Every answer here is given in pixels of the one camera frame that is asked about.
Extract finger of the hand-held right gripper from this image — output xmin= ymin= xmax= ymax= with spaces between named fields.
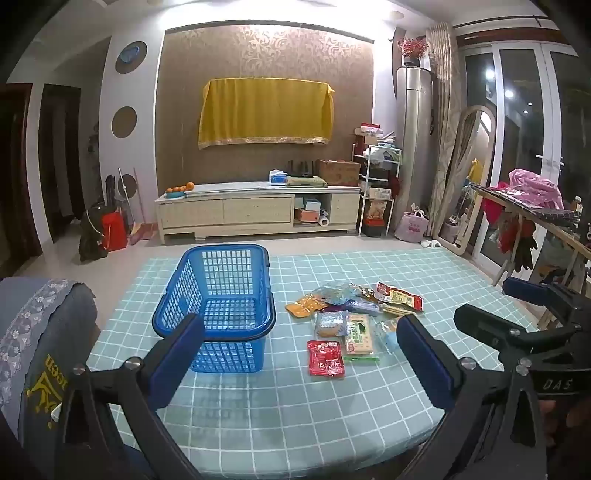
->
xmin=453 ymin=304 xmax=583 ymax=358
xmin=502 ymin=276 xmax=591 ymax=324

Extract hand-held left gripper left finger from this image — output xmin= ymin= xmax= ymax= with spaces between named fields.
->
xmin=54 ymin=313 xmax=206 ymax=480

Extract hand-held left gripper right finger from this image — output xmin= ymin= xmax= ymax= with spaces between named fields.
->
xmin=396 ymin=315 xmax=550 ymax=480

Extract blue plastic mesh basket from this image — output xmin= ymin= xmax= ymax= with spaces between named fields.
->
xmin=152 ymin=244 xmax=277 ymax=374

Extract green cracker packet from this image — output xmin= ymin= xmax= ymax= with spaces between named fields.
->
xmin=344 ymin=315 xmax=380 ymax=363

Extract red yellow snack packet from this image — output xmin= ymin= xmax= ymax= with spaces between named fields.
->
xmin=373 ymin=281 xmax=424 ymax=313

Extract long purple white packet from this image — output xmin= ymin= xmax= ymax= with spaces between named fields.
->
xmin=339 ymin=299 xmax=382 ymax=315

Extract clear blue biscuit packet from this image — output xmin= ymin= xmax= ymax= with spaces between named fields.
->
xmin=315 ymin=310 xmax=349 ymax=337

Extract long orange blue packet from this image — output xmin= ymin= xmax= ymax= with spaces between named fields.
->
xmin=313 ymin=281 xmax=365 ymax=303

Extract red hanging clothes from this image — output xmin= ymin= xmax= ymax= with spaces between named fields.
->
xmin=485 ymin=185 xmax=539 ymax=273

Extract wooden clothes rack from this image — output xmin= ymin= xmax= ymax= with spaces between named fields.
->
xmin=471 ymin=182 xmax=591 ymax=324

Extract pink cloth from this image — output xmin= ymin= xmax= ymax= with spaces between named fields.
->
xmin=508 ymin=168 xmax=566 ymax=210

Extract teal checked tablecloth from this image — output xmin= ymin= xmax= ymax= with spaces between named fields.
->
xmin=85 ymin=249 xmax=541 ymax=480

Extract pink bag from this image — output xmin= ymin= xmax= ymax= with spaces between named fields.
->
xmin=394 ymin=210 xmax=431 ymax=243

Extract broom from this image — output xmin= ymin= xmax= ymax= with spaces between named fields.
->
xmin=130 ymin=166 xmax=155 ymax=245

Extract black bag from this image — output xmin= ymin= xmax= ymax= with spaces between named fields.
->
xmin=78 ymin=205 xmax=109 ymax=263

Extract arched floor mirror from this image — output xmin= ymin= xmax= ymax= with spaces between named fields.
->
xmin=436 ymin=105 xmax=497 ymax=257

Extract beige television cabinet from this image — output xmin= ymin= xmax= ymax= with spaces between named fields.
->
xmin=154 ymin=182 xmax=362 ymax=244

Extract white shelf rack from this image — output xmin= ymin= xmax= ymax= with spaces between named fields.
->
xmin=359 ymin=145 xmax=402 ymax=237

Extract glass sliding door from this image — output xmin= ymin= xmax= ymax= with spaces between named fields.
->
xmin=462 ymin=39 xmax=591 ymax=278

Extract white pole with disc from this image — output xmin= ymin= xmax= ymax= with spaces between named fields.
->
xmin=116 ymin=167 xmax=139 ymax=222

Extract standing air conditioner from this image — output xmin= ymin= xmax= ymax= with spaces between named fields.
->
xmin=396 ymin=66 xmax=435 ymax=232

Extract patterned curtain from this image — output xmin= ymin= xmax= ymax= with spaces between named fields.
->
xmin=425 ymin=22 xmax=462 ymax=236

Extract boxes in cabinet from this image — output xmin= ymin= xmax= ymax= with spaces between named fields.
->
xmin=294 ymin=196 xmax=322 ymax=224

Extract brown cardboard box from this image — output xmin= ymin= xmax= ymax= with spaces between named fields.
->
xmin=316 ymin=159 xmax=362 ymax=188

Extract stacked boxes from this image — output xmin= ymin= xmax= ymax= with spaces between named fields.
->
xmin=353 ymin=124 xmax=384 ymax=148

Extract dark wooden door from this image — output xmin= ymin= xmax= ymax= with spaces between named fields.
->
xmin=0 ymin=83 xmax=33 ymax=278
xmin=39 ymin=84 xmax=86 ymax=243

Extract yellow cloth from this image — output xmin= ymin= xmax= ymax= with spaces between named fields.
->
xmin=198 ymin=78 xmax=335 ymax=149

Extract vase of red flowers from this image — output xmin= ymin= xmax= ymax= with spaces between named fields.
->
xmin=397 ymin=37 xmax=429 ymax=68

